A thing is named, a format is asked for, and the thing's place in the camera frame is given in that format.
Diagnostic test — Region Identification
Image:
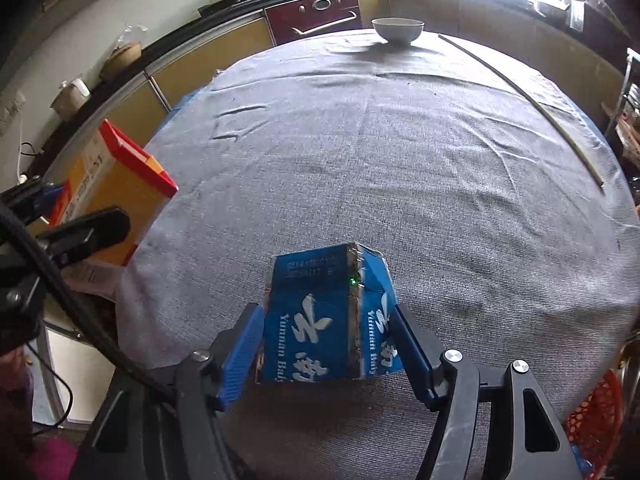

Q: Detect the black cable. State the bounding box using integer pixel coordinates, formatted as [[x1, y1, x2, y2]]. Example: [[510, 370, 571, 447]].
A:
[[0, 202, 181, 411]]

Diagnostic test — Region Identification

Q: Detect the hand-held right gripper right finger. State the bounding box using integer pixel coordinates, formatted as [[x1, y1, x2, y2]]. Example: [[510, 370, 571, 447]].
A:
[[390, 304, 583, 480]]

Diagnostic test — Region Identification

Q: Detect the maroon oven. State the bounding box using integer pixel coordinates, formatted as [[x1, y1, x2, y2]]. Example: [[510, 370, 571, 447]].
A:
[[264, 0, 363, 46]]

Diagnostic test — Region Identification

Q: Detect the thin wooden stick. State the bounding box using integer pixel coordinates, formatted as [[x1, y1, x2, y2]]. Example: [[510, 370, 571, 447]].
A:
[[437, 34, 606, 188]]

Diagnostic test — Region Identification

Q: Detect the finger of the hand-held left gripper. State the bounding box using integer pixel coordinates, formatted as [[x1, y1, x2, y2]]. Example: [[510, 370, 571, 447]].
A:
[[34, 206, 132, 267], [0, 176, 67, 227]]

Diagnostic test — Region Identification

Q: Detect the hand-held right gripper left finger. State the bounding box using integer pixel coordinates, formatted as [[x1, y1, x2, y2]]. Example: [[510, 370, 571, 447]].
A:
[[75, 302, 266, 480]]

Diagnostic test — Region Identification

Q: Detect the metal storage rack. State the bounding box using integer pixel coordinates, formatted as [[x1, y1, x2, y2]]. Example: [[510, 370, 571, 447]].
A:
[[602, 47, 640, 186]]

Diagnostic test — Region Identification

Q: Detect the blue underlay cloth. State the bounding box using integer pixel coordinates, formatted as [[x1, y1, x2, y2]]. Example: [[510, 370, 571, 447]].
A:
[[170, 87, 206, 111]]

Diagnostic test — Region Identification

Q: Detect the grey tablecloth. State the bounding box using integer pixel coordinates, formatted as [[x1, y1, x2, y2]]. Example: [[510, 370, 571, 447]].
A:
[[116, 27, 640, 480]]

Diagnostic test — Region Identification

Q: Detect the brown clay pot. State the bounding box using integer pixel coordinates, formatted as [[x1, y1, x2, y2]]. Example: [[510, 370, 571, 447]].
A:
[[100, 42, 143, 81]]

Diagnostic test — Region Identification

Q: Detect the blue carton box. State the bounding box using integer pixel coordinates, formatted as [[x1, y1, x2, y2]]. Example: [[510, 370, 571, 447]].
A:
[[255, 241, 405, 385]]

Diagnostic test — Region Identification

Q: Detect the orange and white carton box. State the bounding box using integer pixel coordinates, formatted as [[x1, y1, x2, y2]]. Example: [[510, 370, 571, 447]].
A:
[[47, 119, 179, 267]]

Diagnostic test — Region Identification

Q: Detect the red plastic basket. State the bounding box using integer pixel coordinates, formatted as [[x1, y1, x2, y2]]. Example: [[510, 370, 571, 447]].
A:
[[565, 367, 626, 480]]

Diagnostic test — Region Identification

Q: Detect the paper container with lid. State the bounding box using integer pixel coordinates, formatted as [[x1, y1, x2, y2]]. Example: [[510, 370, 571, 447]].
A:
[[50, 76, 91, 121]]

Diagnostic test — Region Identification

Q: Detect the white ceramic bowl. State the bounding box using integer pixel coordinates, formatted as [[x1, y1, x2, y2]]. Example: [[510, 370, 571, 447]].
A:
[[371, 17, 426, 46]]

